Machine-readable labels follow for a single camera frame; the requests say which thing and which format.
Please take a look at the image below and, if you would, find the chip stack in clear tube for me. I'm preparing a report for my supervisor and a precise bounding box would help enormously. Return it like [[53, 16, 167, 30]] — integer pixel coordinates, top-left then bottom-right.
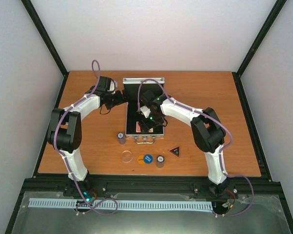
[[117, 132, 126, 144]]

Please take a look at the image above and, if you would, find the black triangular dealer button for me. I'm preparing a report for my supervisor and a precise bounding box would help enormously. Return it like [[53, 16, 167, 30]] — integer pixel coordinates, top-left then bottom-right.
[[169, 146, 180, 157]]

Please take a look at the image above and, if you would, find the black aluminium frame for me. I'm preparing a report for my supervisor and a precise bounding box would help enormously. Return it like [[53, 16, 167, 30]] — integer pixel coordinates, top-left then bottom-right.
[[5, 0, 293, 234]]

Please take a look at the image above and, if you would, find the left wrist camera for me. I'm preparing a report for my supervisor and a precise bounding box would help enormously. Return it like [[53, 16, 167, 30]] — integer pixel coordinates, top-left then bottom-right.
[[109, 79, 118, 93]]

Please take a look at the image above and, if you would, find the blue small blind button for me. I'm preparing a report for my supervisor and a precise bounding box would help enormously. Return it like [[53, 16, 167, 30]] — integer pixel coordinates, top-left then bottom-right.
[[143, 154, 153, 164]]

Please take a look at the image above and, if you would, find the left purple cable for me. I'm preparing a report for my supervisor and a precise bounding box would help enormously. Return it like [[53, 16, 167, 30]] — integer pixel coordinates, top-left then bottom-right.
[[53, 59, 119, 216]]

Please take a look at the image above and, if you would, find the brown black chip stack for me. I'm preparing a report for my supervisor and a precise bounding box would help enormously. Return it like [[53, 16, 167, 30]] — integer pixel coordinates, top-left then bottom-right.
[[156, 155, 165, 168]]

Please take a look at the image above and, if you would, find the clear round tube lid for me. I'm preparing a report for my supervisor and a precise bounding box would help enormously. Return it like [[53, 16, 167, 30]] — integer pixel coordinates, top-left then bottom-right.
[[120, 150, 133, 163]]

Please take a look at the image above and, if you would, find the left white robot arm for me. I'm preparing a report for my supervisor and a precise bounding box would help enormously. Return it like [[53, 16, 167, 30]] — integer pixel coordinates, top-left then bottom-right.
[[47, 76, 125, 196]]

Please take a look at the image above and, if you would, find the red playing card deck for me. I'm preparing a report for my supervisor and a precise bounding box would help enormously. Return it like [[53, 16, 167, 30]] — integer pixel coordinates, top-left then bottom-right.
[[136, 122, 153, 133]]

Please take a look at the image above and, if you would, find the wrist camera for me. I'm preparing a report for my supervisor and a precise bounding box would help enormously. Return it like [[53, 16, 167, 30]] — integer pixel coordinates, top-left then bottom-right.
[[109, 79, 118, 93], [138, 106, 151, 118]]

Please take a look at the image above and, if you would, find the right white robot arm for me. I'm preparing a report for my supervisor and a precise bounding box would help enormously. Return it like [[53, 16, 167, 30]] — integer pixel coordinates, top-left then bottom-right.
[[137, 91, 229, 197]]

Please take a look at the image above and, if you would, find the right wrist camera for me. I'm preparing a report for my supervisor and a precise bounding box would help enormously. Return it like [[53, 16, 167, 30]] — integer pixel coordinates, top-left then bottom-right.
[[138, 106, 151, 118]]

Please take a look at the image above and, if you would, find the light blue cable duct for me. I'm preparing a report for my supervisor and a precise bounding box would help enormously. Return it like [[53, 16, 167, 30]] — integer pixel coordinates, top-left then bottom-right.
[[28, 198, 213, 213]]

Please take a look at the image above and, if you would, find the orange round button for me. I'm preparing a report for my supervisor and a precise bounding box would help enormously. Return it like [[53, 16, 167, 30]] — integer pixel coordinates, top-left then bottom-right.
[[137, 155, 145, 165]]

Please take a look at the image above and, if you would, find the aluminium poker case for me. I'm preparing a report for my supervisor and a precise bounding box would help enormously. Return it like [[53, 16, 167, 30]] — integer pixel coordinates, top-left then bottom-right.
[[123, 78, 167, 144]]

